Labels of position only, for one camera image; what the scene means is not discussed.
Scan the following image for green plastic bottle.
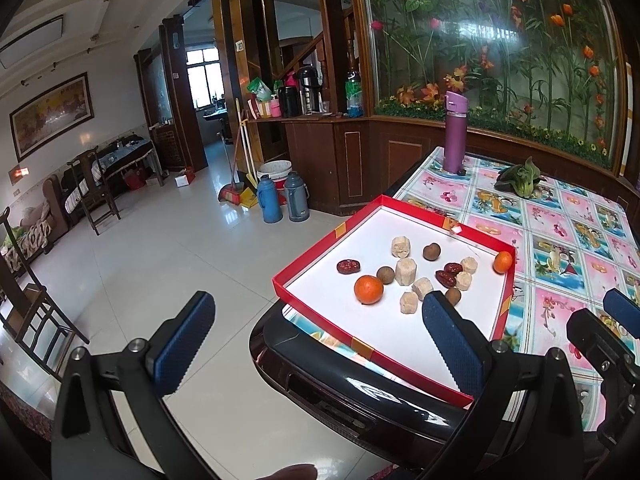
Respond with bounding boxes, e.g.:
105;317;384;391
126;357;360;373
345;67;363;118

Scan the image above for brown wooden cabinet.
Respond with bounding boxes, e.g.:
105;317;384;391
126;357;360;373
247;112;623;218

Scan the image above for pink printed tablecloth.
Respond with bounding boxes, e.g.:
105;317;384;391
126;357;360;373
282;146;640;433

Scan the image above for white rolled poster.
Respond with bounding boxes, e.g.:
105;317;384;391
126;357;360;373
617;55;632;178

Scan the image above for floral glass partition panel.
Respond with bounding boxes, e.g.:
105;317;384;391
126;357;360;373
357;0;626;171

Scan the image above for white plastic bucket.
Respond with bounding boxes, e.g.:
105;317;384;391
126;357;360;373
257;160;292;183

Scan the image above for framed wall painting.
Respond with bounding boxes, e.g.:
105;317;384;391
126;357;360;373
9;72;95;163

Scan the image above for green snack bag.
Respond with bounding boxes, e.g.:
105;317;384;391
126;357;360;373
246;76;273;103

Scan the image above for cloth covered side table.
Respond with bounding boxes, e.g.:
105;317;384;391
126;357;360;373
95;135;163;191

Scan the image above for blue thermos flask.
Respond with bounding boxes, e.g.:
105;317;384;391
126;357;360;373
256;175;283;224

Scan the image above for green bok choy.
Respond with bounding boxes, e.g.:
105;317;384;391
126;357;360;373
494;156;548;198

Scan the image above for dark wooden chair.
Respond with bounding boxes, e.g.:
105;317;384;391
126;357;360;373
0;207;91;383
67;146;121;236

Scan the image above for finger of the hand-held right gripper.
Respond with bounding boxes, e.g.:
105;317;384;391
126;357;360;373
602;287;640;338
566;307;640;396

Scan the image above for yellow handled broom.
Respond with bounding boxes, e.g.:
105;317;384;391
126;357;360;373
234;97;261;196

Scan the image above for black airpot flask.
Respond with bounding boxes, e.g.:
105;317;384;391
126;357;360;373
294;66;321;116

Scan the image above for black glass dining table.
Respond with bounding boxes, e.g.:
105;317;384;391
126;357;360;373
248;147;640;466

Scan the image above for black kettle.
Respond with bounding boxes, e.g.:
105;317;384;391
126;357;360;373
276;86;301;118

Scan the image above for purple water bottle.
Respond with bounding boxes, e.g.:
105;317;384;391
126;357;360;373
442;91;469;175

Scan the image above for red dustpan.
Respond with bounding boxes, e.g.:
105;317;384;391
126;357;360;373
217;182;258;208

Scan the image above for person's left hand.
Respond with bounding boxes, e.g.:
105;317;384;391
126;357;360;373
250;462;318;480

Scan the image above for grey thermos flask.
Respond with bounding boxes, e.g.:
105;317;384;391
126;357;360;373
284;171;311;222

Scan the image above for brown sofa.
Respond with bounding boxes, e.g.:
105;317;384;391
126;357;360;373
0;175;68;261

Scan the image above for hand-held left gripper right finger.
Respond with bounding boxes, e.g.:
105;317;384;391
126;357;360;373
421;290;591;480

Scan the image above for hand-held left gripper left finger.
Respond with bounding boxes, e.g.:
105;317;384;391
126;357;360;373
51;290;217;480

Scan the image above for red-rimmed white tray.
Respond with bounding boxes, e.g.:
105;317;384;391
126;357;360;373
271;194;519;407

